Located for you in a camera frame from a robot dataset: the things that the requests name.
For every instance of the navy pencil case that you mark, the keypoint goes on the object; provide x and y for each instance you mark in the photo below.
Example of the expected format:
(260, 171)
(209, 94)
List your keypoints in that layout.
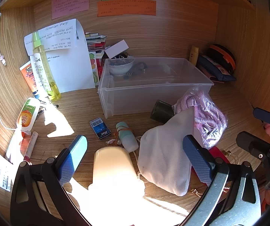
(213, 68)

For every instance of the yellow spray bottle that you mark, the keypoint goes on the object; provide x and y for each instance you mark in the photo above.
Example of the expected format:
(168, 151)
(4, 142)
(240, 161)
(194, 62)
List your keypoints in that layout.
(46, 75)

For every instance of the white bowl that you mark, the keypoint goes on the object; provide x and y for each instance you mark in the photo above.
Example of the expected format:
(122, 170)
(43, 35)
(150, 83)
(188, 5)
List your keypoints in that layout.
(120, 69)

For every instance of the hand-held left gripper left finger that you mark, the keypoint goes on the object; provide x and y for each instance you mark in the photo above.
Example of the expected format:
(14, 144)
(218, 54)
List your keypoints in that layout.
(73, 160)

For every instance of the red notebook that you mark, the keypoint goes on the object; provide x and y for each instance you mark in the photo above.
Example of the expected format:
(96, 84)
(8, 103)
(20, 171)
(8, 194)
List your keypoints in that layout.
(208, 75)

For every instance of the fruit print card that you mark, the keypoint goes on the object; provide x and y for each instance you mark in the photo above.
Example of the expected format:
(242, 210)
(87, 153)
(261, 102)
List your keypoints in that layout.
(94, 75)

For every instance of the small pink object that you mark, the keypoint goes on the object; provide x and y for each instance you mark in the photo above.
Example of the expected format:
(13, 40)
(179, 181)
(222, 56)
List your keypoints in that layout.
(269, 129)

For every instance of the blue staple box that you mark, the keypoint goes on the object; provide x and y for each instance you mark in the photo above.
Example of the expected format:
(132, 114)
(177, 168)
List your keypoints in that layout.
(100, 129)

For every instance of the white orange lotion tube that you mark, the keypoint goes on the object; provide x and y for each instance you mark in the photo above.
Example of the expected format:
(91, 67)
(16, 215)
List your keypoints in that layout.
(26, 115)

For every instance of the cream cylindrical jar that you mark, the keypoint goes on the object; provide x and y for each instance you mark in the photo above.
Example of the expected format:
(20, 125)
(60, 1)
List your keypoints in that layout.
(112, 164)

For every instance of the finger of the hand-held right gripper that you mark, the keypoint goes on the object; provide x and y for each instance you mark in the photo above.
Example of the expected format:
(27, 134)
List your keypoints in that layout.
(264, 115)
(252, 143)

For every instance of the small white box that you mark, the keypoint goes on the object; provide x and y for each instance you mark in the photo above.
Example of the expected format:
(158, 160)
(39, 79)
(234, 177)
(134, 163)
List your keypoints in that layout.
(116, 49)

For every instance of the pink lip gloss tube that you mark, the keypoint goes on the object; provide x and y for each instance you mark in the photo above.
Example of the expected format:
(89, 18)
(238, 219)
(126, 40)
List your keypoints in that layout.
(31, 144)

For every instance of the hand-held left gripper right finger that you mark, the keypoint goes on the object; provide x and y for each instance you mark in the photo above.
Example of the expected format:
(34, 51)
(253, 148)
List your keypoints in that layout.
(196, 155)

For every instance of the stack of booklets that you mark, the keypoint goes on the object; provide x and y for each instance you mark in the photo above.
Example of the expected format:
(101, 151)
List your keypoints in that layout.
(94, 42)

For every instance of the pink paper note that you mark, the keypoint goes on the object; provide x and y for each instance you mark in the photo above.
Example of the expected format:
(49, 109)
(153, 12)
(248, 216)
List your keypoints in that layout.
(70, 4)

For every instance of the mint green small bottle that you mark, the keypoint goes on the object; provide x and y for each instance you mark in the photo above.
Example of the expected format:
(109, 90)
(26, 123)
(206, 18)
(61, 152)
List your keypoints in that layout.
(126, 137)

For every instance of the white printed paper sheet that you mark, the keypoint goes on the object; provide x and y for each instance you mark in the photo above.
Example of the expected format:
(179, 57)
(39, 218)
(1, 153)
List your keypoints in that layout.
(71, 70)

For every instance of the dark green bottle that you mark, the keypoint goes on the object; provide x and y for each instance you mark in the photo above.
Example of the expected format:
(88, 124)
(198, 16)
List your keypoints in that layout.
(160, 111)

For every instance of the clear plastic storage box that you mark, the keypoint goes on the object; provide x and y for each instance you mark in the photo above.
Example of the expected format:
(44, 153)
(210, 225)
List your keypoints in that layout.
(149, 98)

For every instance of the black orange pouch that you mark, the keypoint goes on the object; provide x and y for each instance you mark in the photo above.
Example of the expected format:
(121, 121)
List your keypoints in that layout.
(222, 54)

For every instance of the orange sunscreen tube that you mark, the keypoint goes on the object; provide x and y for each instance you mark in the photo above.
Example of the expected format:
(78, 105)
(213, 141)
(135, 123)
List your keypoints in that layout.
(29, 75)

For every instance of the white labelled tube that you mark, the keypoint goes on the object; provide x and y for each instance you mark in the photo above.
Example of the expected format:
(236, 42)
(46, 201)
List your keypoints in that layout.
(37, 70)

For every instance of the orange paper note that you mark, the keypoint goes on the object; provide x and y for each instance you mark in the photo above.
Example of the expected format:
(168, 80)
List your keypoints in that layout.
(125, 8)

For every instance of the yellow tube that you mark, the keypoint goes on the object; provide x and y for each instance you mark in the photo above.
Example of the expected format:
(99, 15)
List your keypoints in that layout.
(193, 55)

